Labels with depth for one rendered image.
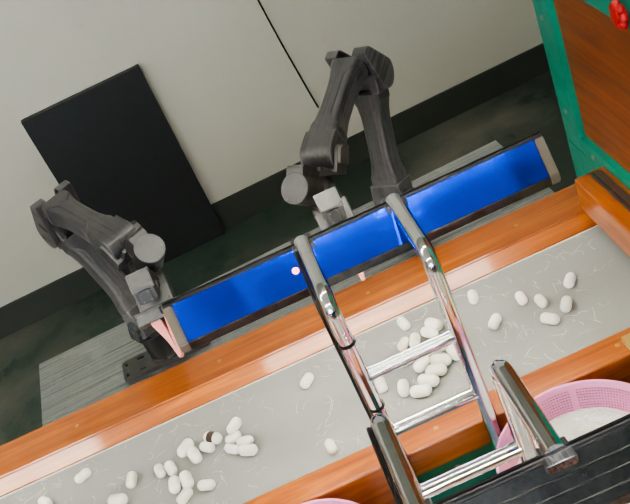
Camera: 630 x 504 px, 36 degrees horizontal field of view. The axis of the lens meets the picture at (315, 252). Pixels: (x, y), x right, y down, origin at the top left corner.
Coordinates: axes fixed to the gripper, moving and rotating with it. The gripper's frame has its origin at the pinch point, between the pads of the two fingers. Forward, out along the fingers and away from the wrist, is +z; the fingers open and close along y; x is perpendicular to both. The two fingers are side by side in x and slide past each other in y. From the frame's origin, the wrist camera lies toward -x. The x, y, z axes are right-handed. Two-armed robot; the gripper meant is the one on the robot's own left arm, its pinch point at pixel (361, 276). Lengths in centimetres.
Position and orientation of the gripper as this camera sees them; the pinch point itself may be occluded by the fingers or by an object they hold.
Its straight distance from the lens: 176.4
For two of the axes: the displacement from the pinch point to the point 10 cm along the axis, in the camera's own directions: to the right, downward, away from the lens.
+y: 9.1, -4.1, -0.1
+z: 3.9, 8.7, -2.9
